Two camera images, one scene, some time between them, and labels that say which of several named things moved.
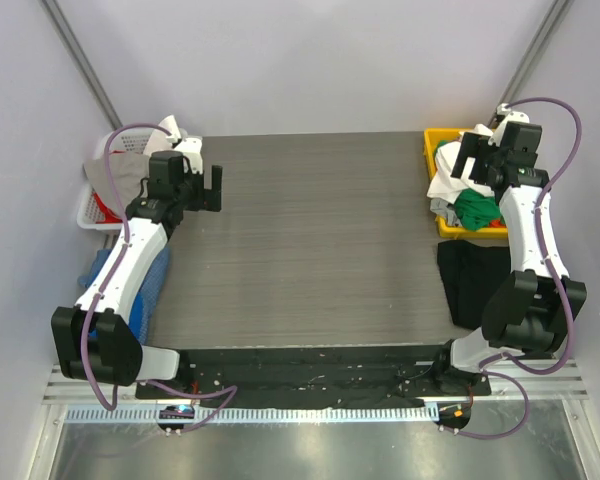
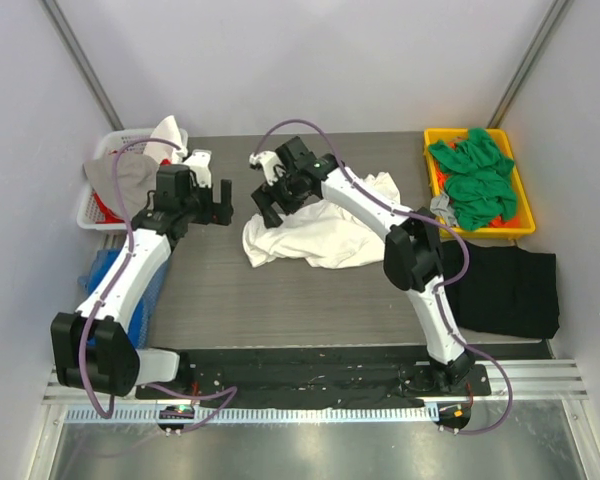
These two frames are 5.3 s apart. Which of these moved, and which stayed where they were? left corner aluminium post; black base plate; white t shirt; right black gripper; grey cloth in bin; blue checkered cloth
Moved: right black gripper; white t shirt
Stayed: grey cloth in bin; blue checkered cloth; left corner aluminium post; black base plate
